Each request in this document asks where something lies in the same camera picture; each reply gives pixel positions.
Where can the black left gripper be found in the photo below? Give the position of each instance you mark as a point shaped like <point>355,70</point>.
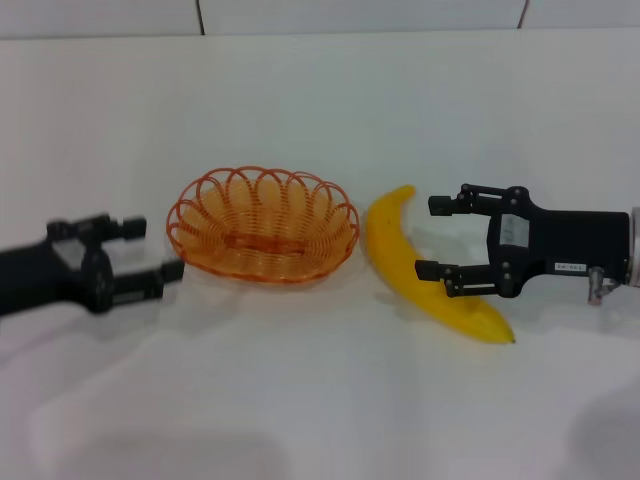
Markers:
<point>55,272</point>

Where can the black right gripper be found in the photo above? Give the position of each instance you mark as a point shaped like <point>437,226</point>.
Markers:
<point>570,242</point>

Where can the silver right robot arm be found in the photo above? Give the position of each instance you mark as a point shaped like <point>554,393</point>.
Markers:
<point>635,247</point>

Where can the yellow banana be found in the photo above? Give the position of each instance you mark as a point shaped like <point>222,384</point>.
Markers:
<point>395,240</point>

